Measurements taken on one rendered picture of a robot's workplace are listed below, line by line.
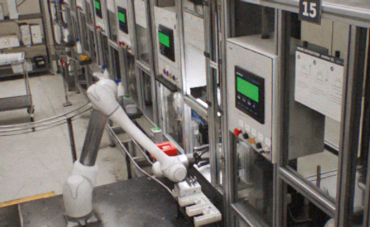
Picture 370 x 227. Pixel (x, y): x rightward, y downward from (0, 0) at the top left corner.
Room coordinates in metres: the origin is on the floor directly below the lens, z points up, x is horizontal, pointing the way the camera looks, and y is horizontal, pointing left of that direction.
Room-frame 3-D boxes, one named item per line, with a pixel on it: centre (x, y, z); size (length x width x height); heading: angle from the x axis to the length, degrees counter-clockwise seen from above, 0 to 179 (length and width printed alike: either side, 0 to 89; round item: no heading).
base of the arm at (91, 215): (2.59, 0.66, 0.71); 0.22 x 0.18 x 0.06; 20
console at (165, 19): (3.14, -0.02, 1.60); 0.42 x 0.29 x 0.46; 20
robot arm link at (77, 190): (2.62, 0.67, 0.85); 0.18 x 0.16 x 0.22; 1
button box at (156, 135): (3.12, 0.19, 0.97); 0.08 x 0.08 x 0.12; 20
